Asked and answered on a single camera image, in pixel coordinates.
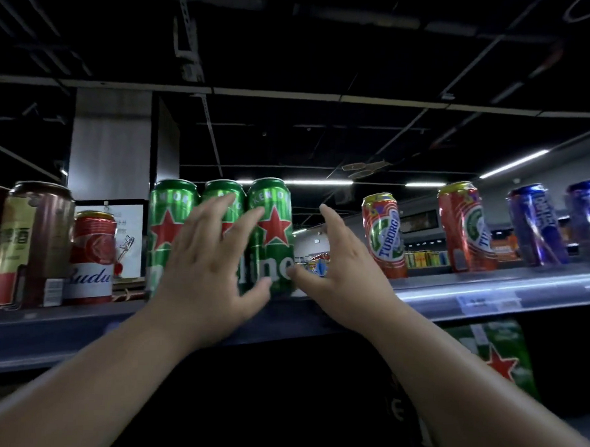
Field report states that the person's right hand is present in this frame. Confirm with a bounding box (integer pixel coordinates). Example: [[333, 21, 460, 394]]
[[285, 202, 410, 340]]

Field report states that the person's left hand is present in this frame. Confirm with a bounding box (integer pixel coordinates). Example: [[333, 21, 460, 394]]
[[145, 190, 278, 353]]

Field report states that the person's left forearm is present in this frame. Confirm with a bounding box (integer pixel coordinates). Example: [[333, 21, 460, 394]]
[[0, 300, 215, 447]]

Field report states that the person's right forearm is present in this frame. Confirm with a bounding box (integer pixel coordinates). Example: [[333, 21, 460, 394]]
[[361, 300, 590, 447]]

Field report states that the green can with red star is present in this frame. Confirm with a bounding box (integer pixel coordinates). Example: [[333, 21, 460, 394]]
[[144, 177, 202, 302], [200, 178, 250, 239], [237, 176, 301, 298]]

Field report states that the orange can with green emblem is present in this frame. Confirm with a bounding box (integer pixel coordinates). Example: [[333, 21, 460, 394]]
[[358, 192, 413, 280], [434, 180, 503, 275]]

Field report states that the long ceiling light strip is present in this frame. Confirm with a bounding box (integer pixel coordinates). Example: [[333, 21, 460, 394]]
[[479, 146, 551, 183], [235, 175, 354, 189]]

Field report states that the row of yellow background goods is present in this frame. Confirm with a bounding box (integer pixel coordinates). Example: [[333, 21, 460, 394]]
[[402, 249, 452, 273]]

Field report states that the red and white can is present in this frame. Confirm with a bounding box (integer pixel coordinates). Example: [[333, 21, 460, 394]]
[[63, 209, 119, 307]]

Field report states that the white shelf price label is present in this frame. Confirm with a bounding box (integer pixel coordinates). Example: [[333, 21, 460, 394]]
[[454, 288, 523, 315]]

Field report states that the grey concrete pillar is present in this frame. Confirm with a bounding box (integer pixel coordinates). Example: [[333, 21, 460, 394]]
[[66, 86, 184, 206]]

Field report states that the grey metal shelf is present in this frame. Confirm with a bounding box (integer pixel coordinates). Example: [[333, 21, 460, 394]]
[[0, 234, 590, 403]]

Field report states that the green pack with red star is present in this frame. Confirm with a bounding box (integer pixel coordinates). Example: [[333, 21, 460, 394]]
[[441, 317, 544, 402]]

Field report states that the brown and gold can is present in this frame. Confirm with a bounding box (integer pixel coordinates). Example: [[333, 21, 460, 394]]
[[0, 179, 77, 317]]

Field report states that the grey metal ceiling bracket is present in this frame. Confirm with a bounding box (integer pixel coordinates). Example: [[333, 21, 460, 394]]
[[170, 0, 209, 84]]

